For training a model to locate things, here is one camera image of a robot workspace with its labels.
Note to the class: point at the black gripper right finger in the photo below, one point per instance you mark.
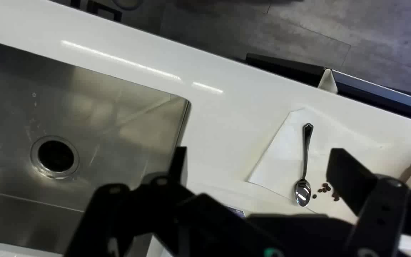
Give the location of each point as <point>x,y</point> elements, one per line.
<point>386,215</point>

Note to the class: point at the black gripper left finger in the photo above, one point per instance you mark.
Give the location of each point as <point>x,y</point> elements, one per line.
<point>135,223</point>

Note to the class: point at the pile of coffee beans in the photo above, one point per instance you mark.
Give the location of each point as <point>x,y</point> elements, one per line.
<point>326,188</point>

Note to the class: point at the stainless steel sink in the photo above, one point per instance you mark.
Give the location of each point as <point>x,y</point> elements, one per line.
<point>96,123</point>

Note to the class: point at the silver metal spoon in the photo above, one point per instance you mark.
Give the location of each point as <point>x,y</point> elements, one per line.
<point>303,190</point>

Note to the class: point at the white paper napkin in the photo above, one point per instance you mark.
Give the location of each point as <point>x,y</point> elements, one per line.
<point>282,158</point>

